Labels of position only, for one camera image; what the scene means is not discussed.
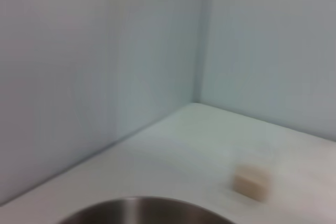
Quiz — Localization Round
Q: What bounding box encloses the stainless steel mixing bowl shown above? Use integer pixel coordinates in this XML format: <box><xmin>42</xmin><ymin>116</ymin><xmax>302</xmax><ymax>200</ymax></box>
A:
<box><xmin>56</xmin><ymin>196</ymin><xmax>237</xmax><ymax>224</ymax></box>

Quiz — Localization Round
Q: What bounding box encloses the clear plastic measuring cup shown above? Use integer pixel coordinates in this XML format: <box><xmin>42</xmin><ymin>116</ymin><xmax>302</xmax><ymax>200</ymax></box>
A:
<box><xmin>232</xmin><ymin>165</ymin><xmax>271</xmax><ymax>204</ymax></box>

